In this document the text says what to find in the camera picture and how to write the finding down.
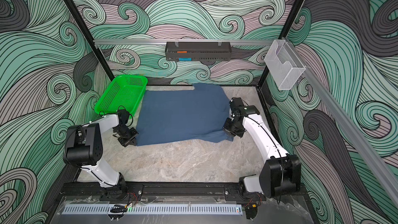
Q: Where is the aluminium right rail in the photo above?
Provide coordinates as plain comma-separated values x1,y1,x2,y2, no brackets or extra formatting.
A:
282,37,398,206

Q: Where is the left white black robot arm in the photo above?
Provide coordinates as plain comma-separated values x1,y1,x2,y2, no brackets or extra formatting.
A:
63,109,138,190

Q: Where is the white slotted cable duct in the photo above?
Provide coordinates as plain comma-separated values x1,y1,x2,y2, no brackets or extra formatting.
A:
61,204,243,215

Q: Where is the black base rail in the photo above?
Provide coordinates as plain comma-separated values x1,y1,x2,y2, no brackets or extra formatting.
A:
60,181,308,202

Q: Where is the clear acrylic wall holder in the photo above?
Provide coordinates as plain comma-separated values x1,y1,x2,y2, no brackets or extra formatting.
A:
264,39,306,90

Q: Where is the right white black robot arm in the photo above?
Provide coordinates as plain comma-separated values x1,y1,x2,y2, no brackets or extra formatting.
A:
223,97,301,198

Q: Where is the aluminium rail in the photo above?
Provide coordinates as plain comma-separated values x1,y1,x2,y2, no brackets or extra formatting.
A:
282,37,398,206
93,38,273,46

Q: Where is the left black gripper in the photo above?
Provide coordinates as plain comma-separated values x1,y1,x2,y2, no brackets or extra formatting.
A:
114,127,139,147

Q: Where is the blue t-shirt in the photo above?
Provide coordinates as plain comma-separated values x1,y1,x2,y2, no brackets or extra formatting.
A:
136,84,233,146

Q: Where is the black wall tray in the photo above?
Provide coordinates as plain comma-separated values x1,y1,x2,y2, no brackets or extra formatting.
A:
165,42,232,62

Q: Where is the green plastic basket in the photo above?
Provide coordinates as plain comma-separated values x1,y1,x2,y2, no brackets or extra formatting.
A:
94,75,148,116

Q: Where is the aluminium back rail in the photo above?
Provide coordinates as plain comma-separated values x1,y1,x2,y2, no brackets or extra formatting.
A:
93,38,273,46

